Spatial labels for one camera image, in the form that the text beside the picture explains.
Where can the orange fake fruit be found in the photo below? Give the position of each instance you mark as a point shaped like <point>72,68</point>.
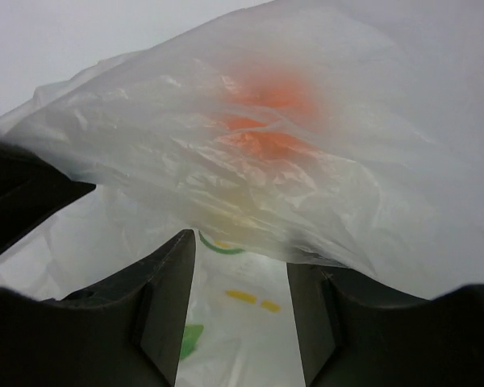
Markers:
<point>267,113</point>

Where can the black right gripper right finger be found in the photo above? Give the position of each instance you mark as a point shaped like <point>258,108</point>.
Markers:
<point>354,331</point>

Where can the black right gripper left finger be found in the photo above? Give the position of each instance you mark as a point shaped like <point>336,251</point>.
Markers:
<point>125,330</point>

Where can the translucent white plastic bag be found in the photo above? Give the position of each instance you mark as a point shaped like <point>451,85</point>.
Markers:
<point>395,190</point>

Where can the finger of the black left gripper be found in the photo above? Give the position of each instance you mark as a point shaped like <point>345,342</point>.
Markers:
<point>31,190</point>

